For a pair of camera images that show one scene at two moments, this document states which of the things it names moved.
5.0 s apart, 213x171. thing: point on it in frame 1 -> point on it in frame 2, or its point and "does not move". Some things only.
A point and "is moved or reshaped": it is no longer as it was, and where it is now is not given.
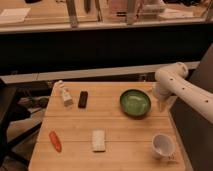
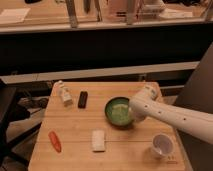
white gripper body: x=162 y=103 -> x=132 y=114
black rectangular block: x=82 y=101 does not move
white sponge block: x=98 y=140 does not move
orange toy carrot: x=55 y=141 does not move
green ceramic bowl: x=135 y=103 is moved or reshaped
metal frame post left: x=72 y=13 does not move
